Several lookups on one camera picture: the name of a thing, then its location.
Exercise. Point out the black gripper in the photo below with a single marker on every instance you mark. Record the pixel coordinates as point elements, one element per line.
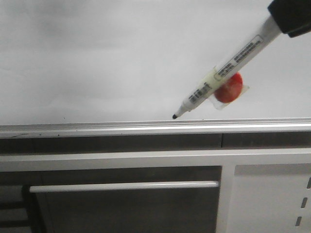
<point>293,17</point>

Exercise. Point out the white whiteboard marker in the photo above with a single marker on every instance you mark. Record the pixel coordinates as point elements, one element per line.
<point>230,65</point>

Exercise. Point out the red round magnet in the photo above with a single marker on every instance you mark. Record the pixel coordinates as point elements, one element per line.
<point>229,92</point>

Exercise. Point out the white metal desk frame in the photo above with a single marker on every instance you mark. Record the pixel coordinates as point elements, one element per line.
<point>261,191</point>

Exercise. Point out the dark chair with white rail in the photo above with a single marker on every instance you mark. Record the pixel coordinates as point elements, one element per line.
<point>153,207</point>

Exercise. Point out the large whiteboard with aluminium frame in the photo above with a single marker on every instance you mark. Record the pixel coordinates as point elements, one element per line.
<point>117,67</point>

